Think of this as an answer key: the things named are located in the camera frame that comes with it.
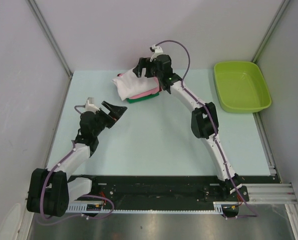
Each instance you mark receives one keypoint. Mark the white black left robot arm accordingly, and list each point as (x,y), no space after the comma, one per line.
(51,190)

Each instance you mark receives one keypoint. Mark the pink folded t shirt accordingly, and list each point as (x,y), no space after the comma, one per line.
(146,93)

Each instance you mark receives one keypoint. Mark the aluminium frame rail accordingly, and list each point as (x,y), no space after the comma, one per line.
(276,193)

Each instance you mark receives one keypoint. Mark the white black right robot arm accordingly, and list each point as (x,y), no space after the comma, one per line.
(204,119)

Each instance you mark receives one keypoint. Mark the white t shirt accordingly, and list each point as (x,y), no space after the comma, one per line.
(130,85)

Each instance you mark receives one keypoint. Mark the grey aluminium corner post right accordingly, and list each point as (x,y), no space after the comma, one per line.
(269,32)

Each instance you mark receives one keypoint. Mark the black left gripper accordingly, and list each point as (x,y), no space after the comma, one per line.
(115,112)

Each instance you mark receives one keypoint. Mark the lime green plastic basin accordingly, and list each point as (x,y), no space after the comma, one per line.
(241,87)

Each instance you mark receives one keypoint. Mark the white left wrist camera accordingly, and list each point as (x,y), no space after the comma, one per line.
(90,105)

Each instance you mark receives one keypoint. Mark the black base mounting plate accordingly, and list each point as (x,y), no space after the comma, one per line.
(162,193)

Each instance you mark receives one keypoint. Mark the grey aluminium corner post left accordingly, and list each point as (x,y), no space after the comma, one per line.
(37,13)

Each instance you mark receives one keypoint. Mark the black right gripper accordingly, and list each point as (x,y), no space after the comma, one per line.
(144,63)

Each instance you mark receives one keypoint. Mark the grey aluminium corner post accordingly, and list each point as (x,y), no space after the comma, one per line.
(269,32)
(37,13)

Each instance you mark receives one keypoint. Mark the green folded t shirt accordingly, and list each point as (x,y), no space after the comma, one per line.
(129,100)

